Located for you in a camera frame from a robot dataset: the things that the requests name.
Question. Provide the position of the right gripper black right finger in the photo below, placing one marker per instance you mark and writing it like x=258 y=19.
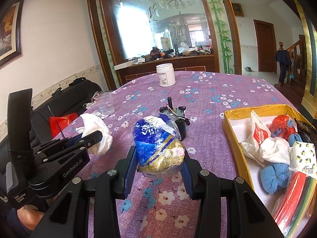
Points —
x=246 y=214

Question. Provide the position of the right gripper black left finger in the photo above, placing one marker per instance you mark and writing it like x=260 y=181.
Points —
x=68 y=216

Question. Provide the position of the blue knitted cloth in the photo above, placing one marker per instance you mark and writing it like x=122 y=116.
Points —
x=274 y=177

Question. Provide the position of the multicolour sponge strips pack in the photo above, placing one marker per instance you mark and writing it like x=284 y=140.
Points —
x=293 y=206

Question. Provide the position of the white bag red label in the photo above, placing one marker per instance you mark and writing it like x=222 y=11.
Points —
x=259 y=133

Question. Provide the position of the white cloth bundle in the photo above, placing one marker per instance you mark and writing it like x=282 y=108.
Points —
x=94 y=127

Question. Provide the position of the lemon print tissue pack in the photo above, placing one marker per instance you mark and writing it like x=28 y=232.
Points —
x=303 y=158

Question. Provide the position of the red bag blue cloth bundle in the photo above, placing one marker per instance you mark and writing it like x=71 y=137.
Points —
x=282 y=126

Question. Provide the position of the black foil snack bag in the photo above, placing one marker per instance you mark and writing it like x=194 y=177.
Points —
x=306 y=132

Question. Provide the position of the blue gold bag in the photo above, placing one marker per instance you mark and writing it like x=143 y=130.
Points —
x=160 y=153

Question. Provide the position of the white towel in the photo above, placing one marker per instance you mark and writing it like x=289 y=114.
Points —
x=275 y=150

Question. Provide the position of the person left hand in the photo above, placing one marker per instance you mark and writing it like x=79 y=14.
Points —
x=29 y=217

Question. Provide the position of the yellow rimmed white tray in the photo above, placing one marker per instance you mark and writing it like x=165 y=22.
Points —
x=236 y=124

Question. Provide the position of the clear plastic cup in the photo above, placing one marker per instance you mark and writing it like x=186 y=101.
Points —
x=105 y=103

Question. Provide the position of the black cup with clips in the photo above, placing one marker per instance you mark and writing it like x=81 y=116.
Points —
x=175 y=116

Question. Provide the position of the purple floral tablecloth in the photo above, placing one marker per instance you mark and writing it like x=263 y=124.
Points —
x=161 y=207

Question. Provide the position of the white plastic jar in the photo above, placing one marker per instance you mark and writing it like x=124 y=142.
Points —
x=166 y=74

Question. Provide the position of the person in dark clothes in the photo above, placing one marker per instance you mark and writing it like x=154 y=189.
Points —
x=284 y=60

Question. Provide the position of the brown wooden door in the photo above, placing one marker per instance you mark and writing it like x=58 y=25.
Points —
x=266 y=46

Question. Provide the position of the framed wall picture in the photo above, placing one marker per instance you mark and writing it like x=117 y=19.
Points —
x=10 y=33

